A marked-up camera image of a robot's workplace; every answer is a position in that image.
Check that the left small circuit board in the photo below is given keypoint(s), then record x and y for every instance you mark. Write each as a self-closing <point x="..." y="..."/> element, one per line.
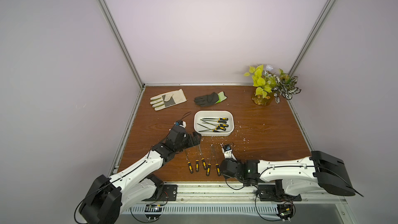
<point x="153" y="212"/>

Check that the amber glass plant vase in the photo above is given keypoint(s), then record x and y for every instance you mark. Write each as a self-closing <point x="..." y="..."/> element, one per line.
<point x="260" y="101"/>

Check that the right small circuit board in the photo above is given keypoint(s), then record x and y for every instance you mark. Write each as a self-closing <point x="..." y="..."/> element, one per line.
<point x="285" y="211"/>

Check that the black green work glove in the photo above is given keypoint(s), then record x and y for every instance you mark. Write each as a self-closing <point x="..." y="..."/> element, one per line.
<point x="210" y="99"/>

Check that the small circuit board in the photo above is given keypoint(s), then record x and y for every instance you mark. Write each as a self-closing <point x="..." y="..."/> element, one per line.
<point x="285" y="211"/>
<point x="153" y="212"/>

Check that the beige grey work glove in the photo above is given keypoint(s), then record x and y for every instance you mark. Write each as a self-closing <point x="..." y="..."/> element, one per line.
<point x="168" y="99"/>

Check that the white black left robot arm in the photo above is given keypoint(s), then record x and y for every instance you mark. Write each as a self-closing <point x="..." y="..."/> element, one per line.
<point x="108" y="197"/>

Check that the white plastic storage box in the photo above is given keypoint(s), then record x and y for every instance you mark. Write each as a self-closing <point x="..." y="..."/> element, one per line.
<point x="213" y="114"/>

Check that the aluminium corner frame post left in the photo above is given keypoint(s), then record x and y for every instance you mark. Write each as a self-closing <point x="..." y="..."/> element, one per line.
<point x="117" y="35"/>

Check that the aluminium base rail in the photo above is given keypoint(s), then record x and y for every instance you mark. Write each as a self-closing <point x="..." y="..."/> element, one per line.
<point x="220" y="198"/>

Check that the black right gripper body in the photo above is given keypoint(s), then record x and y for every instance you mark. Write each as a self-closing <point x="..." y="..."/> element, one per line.
<point x="224" y="166"/>

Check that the aluminium corner frame post right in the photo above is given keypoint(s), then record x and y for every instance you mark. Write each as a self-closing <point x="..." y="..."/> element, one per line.
<point x="320" y="21"/>

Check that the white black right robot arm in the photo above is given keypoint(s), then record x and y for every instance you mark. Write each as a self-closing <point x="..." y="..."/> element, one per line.
<point x="294" y="177"/>

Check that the artificial green leafy plant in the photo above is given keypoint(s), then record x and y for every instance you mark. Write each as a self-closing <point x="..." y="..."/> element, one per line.
<point x="266" y="82"/>

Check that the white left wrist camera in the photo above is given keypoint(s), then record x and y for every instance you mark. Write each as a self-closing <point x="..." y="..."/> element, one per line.
<point x="181" y="123"/>

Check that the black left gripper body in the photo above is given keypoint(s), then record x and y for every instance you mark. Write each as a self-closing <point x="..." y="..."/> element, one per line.
<point x="183" y="145"/>

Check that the aluminium corner frame post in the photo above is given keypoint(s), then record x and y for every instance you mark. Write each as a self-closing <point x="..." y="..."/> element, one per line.
<point x="320" y="21"/>
<point x="117" y="35"/>

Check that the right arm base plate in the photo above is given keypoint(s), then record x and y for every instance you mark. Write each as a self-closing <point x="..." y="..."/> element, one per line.
<point x="275" y="193"/>

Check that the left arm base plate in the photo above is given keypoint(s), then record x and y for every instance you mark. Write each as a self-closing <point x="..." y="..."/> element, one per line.
<point x="164" y="193"/>

